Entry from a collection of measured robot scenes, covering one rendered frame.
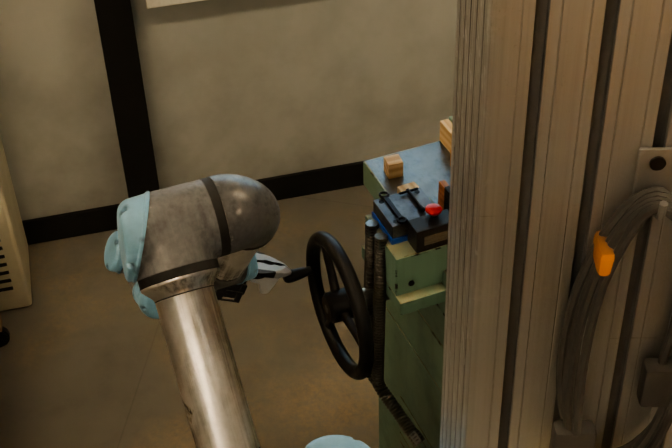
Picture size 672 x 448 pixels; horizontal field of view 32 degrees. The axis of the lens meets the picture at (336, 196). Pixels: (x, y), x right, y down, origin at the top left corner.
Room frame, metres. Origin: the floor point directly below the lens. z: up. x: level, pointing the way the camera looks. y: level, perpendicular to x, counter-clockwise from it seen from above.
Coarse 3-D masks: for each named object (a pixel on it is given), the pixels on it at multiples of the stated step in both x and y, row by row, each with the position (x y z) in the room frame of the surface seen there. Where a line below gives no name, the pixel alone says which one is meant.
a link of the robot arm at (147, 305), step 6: (132, 288) 1.50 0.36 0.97; (138, 288) 1.48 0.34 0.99; (132, 294) 1.49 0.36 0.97; (138, 294) 1.47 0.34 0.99; (138, 300) 1.46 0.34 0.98; (144, 300) 1.45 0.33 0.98; (150, 300) 1.45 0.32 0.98; (144, 306) 1.45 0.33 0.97; (150, 306) 1.45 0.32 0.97; (144, 312) 1.45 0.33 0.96; (150, 312) 1.45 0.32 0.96; (156, 312) 1.45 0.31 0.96; (156, 318) 1.45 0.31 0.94
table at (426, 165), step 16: (432, 144) 1.99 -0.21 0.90; (368, 160) 1.94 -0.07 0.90; (416, 160) 1.93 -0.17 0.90; (432, 160) 1.93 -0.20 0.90; (448, 160) 1.93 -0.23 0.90; (368, 176) 1.91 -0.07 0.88; (384, 176) 1.88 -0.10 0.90; (416, 176) 1.88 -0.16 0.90; (432, 176) 1.88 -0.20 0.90; (448, 176) 1.88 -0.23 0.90; (432, 192) 1.83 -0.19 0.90; (432, 288) 1.58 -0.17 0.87; (400, 304) 1.54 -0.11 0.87; (416, 304) 1.55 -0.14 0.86; (432, 304) 1.57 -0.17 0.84
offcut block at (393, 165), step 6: (390, 156) 1.90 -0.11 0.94; (396, 156) 1.90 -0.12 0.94; (384, 162) 1.90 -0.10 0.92; (390, 162) 1.88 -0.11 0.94; (396, 162) 1.88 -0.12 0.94; (402, 162) 1.88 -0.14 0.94; (384, 168) 1.90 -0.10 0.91; (390, 168) 1.88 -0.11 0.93; (396, 168) 1.88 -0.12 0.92; (402, 168) 1.88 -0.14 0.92; (390, 174) 1.88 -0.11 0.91; (396, 174) 1.88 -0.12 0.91; (402, 174) 1.88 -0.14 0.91
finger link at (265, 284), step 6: (258, 264) 1.66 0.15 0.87; (264, 264) 1.67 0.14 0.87; (270, 270) 1.65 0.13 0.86; (276, 270) 1.66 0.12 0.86; (282, 270) 1.67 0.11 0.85; (288, 270) 1.68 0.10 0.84; (276, 276) 1.65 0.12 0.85; (282, 276) 1.67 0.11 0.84; (258, 282) 1.65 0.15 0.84; (264, 282) 1.65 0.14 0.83; (270, 282) 1.66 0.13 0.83; (264, 288) 1.65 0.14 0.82; (270, 288) 1.66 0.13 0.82
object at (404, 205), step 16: (416, 192) 1.70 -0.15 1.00; (384, 208) 1.66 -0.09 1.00; (400, 208) 1.66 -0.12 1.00; (416, 208) 1.65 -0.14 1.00; (384, 224) 1.64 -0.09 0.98; (400, 224) 1.61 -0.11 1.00; (416, 224) 1.60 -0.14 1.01; (432, 224) 1.60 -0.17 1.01; (400, 240) 1.61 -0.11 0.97; (416, 240) 1.58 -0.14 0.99; (432, 240) 1.59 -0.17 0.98
